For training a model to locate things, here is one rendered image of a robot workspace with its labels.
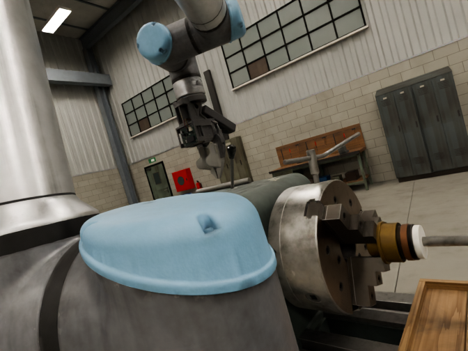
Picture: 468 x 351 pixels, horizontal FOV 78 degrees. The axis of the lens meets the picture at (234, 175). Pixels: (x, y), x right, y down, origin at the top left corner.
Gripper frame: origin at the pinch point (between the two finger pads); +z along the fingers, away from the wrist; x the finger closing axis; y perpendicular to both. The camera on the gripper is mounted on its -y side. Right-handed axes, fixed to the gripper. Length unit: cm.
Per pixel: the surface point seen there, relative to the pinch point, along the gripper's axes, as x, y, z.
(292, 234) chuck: 17.7, 1.6, 16.9
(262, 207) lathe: 7.6, -3.7, 11.2
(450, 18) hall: 41, -675, -153
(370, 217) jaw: 27.1, -20.6, 21.4
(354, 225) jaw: 28.6, -5.7, 18.2
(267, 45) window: -323, -634, -273
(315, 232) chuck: 23.2, 1.5, 16.8
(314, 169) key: 19.5, -13.1, 5.6
